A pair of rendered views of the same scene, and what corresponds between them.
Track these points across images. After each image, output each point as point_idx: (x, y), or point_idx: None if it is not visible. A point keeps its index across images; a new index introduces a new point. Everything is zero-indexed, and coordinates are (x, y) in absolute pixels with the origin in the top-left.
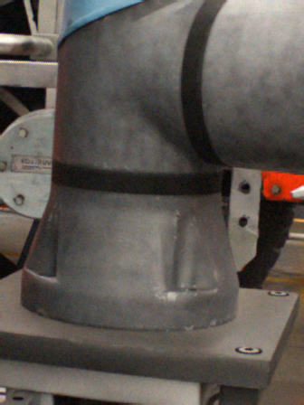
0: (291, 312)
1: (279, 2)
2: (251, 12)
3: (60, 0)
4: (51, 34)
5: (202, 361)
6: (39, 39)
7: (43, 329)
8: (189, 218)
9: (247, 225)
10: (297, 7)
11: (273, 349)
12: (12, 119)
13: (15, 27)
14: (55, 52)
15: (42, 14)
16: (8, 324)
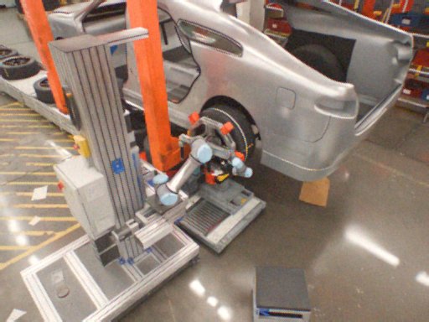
0: (176, 204)
1: (161, 189)
2: (159, 189)
3: (208, 127)
4: (206, 132)
5: (157, 211)
6: (201, 135)
7: (151, 203)
8: None
9: (230, 163)
10: (161, 190)
11: (163, 211)
12: None
13: (229, 104)
14: (207, 134)
15: (205, 128)
16: (149, 201)
